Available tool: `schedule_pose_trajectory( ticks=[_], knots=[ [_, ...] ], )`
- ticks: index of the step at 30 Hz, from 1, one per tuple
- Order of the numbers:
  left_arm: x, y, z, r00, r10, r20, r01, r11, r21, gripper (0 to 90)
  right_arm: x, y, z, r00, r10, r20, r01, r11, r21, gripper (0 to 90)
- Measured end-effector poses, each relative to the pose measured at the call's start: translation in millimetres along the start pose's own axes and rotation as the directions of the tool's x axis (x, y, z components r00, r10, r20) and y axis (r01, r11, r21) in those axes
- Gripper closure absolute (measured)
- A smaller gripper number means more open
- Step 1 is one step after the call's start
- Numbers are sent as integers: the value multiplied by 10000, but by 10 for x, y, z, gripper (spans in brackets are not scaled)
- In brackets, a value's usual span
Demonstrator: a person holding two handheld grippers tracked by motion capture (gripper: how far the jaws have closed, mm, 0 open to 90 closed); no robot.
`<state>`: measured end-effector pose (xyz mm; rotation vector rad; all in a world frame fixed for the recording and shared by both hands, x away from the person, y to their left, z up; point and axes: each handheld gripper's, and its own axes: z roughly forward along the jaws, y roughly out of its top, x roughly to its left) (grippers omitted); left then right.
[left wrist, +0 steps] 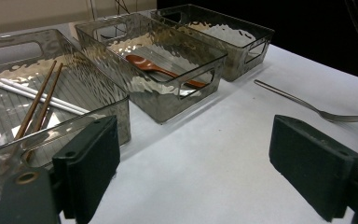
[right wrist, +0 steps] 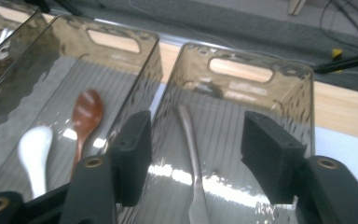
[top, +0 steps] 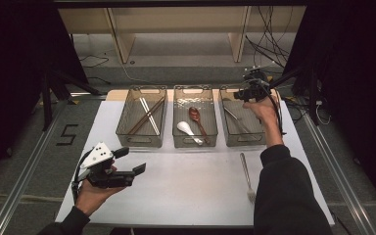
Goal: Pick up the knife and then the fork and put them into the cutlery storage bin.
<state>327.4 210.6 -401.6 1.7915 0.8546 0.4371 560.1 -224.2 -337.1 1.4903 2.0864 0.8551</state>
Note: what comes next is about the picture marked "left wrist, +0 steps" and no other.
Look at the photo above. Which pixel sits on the brown wooden chopstick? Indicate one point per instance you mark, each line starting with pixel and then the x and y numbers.
pixel 47 102
pixel 33 102

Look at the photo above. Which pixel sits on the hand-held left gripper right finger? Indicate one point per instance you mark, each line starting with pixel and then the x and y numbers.
pixel 310 161

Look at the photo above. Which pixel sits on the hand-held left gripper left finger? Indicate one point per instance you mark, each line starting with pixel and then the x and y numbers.
pixel 87 161

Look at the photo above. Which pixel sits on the metal fork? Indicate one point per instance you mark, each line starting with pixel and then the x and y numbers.
pixel 338 117

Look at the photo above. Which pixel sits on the smoky clear plastic bin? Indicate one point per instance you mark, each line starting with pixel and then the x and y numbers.
pixel 236 65
pixel 155 105
pixel 90 81

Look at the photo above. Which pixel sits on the white chopstick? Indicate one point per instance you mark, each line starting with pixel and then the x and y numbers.
pixel 15 84
pixel 68 106

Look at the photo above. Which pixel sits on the brown wooden spoon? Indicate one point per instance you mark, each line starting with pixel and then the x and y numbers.
pixel 138 61

